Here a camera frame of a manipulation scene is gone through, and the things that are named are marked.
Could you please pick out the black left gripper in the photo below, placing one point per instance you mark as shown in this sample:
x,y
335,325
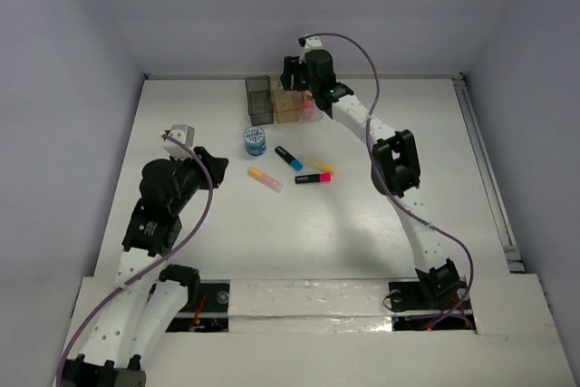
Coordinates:
x,y
210,166

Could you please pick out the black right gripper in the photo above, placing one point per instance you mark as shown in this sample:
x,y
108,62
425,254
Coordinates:
x,y
292,65

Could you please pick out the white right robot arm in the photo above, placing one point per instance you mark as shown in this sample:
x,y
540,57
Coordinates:
x,y
396,174

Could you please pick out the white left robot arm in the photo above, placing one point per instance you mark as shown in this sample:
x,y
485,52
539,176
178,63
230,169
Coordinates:
x,y
115,343

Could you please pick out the smoky grey plastic bin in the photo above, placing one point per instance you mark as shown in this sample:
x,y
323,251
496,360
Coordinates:
x,y
259,100

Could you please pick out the clear plastic bin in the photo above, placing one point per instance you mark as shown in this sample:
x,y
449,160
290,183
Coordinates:
x,y
318,115

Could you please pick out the orange pink highlighter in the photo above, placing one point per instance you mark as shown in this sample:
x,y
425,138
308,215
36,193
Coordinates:
x,y
264,179

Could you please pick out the black blue highlighter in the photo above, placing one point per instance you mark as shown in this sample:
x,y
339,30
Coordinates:
x,y
288,158

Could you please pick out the yellow highlighter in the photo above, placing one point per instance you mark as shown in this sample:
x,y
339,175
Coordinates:
x,y
320,165

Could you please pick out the black pink highlighter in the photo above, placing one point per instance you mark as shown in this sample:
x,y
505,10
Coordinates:
x,y
314,178

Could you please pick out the white foam front board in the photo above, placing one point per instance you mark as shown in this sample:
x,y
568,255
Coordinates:
x,y
514,343

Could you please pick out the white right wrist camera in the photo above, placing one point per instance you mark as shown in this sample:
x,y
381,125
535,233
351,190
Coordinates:
x,y
309,43

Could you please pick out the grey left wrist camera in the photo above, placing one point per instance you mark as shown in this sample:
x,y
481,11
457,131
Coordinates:
x,y
178,141

